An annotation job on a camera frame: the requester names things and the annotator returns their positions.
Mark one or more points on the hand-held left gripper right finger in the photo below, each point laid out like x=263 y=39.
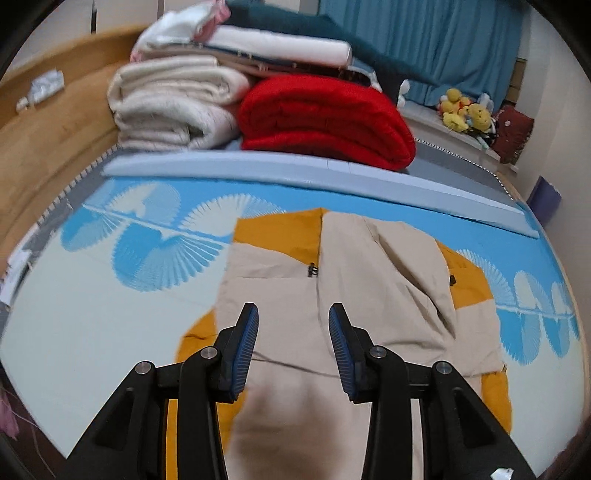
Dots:
x=344 y=355

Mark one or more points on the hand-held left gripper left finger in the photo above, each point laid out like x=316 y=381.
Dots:
x=242 y=350

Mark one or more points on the beige and orange hooded jacket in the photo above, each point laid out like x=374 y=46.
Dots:
x=392 y=295

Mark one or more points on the blue printed bed sheet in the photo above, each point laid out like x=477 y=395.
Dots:
x=115 y=323

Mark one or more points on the white scrap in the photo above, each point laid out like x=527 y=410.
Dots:
x=502 y=474

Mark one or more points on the red folded blanket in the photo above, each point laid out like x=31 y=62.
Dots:
x=323 y=120

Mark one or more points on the pink cloth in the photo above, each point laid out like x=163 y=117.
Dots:
x=9 y=410

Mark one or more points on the grey window ledge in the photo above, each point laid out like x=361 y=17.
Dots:
x=461 y=143

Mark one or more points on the cream folded quilt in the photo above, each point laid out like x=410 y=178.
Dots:
x=171 y=106

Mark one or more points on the yellow plush toy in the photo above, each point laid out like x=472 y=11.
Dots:
x=455 y=113
x=480 y=117

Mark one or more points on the small white plush toy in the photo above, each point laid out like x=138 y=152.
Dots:
x=402 y=94

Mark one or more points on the wooden headboard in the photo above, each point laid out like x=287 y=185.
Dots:
x=51 y=152

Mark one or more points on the dark red cushion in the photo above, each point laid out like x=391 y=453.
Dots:
x=512 y=134

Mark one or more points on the dark patterned folded blanket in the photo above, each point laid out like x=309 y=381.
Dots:
x=300 y=69

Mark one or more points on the white folded sheet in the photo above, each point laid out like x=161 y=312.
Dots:
x=277 y=44

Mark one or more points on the stack of white and teal bedding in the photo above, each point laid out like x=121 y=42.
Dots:
x=332 y=34

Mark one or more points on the blue curtain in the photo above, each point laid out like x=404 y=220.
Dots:
x=425 y=37

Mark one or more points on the tissue pack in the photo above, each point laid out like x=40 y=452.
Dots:
x=46 y=85

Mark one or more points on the white towel with pink edge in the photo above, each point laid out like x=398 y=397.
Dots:
x=171 y=23

